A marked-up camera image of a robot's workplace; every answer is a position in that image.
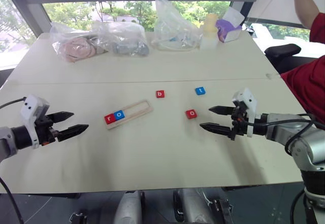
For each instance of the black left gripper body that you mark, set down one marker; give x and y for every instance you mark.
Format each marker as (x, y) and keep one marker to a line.
(45, 130)

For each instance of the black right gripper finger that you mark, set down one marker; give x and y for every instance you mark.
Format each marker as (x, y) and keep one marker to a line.
(221, 110)
(215, 128)

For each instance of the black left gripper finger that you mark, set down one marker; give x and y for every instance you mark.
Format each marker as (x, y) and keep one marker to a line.
(62, 116)
(73, 130)

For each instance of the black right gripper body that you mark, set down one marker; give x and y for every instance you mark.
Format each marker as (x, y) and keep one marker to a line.
(238, 122)

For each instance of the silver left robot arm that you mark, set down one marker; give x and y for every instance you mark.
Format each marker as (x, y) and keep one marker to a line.
(7, 139)

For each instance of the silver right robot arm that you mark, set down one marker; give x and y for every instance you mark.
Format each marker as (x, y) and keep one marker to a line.
(294, 135)

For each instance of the blue letter t block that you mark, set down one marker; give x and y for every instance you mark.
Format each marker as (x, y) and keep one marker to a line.
(200, 91)

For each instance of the red letter o block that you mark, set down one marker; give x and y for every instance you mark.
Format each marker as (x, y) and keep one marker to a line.
(191, 113)

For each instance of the red letter r block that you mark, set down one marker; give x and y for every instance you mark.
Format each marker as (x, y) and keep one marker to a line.
(109, 118)

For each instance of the blue letter o block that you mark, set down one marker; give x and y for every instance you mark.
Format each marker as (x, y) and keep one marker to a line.
(118, 114)

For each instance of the wooden letter tray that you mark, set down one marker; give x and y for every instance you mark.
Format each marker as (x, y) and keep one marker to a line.
(130, 114)

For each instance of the red letter b block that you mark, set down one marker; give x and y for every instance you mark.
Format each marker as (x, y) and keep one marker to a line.
(160, 94)

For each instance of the silver robot right leg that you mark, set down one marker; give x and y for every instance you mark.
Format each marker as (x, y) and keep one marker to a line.
(193, 205)

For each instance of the silver robot leg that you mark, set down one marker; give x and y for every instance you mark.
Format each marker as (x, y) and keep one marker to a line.
(129, 206)
(193, 205)

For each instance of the silver robot left leg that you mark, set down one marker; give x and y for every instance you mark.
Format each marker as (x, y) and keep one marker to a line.
(129, 206)

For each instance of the plastic bag with pink items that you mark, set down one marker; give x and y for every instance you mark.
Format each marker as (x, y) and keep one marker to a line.
(75, 43)

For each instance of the translucent yellow plastic bottle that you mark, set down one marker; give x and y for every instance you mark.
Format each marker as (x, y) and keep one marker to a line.
(210, 32)

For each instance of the black office chair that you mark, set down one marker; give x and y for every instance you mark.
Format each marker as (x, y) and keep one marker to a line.
(281, 53)

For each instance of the purple tissue box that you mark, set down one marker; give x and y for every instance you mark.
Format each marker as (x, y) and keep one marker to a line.
(228, 28)

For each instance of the person in red shirt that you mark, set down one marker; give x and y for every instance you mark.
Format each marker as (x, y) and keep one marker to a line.
(308, 64)

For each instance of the tall clear plastic bag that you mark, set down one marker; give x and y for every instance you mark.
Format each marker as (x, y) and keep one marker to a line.
(172, 26)

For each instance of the plastic bag with grey items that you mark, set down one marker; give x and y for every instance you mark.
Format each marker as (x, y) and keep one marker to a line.
(127, 41)

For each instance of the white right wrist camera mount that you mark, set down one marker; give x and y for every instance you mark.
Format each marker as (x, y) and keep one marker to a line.
(248, 107)

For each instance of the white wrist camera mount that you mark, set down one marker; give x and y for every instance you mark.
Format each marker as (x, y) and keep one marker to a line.
(31, 112)
(248, 107)

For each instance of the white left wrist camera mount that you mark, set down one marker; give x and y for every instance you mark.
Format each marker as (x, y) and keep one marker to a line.
(31, 112)

